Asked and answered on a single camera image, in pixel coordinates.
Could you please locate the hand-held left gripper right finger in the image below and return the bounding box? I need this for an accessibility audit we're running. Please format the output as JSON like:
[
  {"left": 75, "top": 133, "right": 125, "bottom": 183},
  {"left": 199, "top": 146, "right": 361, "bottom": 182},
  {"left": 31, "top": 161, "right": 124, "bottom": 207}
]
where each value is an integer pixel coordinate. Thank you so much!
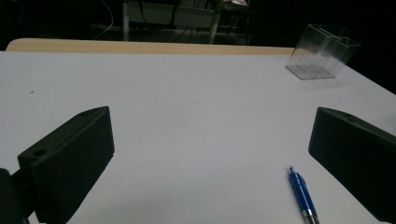
[{"left": 308, "top": 106, "right": 396, "bottom": 224}]

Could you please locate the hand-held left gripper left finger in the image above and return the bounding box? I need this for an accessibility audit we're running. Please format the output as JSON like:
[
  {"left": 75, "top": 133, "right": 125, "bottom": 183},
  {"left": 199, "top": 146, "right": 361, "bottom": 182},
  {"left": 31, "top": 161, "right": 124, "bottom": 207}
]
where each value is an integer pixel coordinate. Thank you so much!
[{"left": 17, "top": 105, "right": 116, "bottom": 224}]

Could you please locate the blue pen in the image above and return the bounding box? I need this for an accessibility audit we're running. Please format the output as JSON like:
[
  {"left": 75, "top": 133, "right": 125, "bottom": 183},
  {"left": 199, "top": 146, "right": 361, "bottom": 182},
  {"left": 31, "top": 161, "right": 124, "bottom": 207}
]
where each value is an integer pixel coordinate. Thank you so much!
[{"left": 287, "top": 166, "right": 320, "bottom": 224}]

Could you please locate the clear plastic pen holder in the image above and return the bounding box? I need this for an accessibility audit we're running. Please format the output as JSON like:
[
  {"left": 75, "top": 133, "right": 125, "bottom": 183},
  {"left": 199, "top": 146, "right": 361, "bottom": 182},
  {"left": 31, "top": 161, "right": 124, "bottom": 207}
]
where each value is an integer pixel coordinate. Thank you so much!
[{"left": 285, "top": 23, "right": 362, "bottom": 81}]

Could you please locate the white cable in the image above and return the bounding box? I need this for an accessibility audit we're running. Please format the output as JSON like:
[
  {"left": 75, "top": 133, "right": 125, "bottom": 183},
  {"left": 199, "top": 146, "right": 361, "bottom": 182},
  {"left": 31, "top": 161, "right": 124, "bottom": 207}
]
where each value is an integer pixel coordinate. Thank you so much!
[{"left": 94, "top": 0, "right": 115, "bottom": 40}]

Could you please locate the white metal table frame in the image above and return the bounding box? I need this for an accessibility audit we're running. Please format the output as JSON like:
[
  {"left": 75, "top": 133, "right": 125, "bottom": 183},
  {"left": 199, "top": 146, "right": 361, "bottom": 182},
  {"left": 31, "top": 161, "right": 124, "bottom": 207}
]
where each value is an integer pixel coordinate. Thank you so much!
[{"left": 121, "top": 0, "right": 254, "bottom": 45}]

